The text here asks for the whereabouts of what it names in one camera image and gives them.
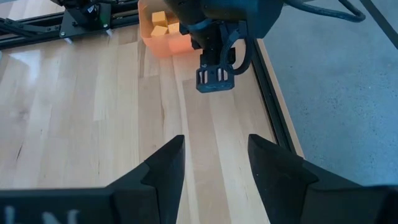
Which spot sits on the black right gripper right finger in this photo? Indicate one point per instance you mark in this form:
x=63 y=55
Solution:
x=283 y=189

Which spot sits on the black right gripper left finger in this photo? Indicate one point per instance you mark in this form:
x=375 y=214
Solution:
x=163 y=189

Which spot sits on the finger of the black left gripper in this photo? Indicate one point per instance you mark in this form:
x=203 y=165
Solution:
x=214 y=84

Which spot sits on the small orange cube block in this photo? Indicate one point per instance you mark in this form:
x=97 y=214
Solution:
x=159 y=31
x=159 y=18

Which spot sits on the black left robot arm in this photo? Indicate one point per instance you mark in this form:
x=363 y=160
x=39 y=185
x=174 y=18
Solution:
x=81 y=7

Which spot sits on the orange plastic bin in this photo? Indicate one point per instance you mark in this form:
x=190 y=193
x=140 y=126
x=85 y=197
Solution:
x=164 y=46

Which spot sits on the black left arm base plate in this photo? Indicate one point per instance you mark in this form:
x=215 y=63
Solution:
x=84 y=28

